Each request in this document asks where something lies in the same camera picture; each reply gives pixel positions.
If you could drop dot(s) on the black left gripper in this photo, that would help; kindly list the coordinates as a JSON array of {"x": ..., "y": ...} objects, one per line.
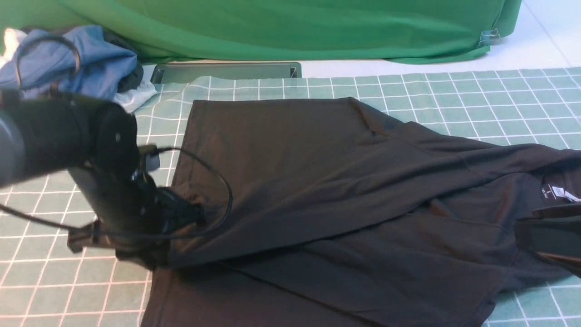
[{"x": 134, "y": 217}]

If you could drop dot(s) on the metal binder clip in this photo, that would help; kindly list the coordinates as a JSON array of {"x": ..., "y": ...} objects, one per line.
[{"x": 489, "y": 37}]

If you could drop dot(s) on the green checkered tablecloth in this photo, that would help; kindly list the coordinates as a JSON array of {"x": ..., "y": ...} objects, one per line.
[{"x": 43, "y": 284}]

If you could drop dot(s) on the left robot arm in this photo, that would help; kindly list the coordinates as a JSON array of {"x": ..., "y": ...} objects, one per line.
[{"x": 95, "y": 141}]

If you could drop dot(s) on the green backdrop cloth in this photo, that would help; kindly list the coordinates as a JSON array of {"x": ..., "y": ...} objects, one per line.
[{"x": 401, "y": 31}]

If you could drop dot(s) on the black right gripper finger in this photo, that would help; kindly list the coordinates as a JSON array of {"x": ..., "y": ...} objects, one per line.
[{"x": 554, "y": 234}]

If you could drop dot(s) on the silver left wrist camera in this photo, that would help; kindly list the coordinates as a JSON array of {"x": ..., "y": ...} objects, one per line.
[{"x": 149, "y": 159}]

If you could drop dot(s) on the white crumpled garment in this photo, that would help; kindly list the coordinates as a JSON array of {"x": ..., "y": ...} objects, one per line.
[{"x": 136, "y": 95}]

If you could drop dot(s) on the dark gray long-sleeve top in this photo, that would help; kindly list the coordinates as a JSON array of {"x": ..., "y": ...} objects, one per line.
[{"x": 346, "y": 217}]

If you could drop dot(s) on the gray metal tray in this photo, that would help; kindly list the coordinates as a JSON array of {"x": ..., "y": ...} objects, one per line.
[{"x": 188, "y": 72}]

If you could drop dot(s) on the blue crumpled garment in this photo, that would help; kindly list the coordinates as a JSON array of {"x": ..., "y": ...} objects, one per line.
[{"x": 10, "y": 76}]

